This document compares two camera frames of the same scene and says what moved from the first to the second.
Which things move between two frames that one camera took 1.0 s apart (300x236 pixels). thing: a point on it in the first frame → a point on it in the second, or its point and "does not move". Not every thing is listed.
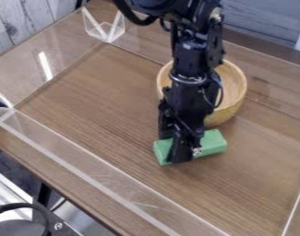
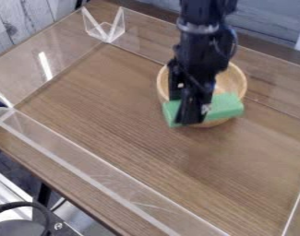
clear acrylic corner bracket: x=104 y=31 does not move
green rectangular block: x=213 y=145 → x=225 y=104
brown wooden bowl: x=233 y=85 does not move
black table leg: x=43 y=195 does not move
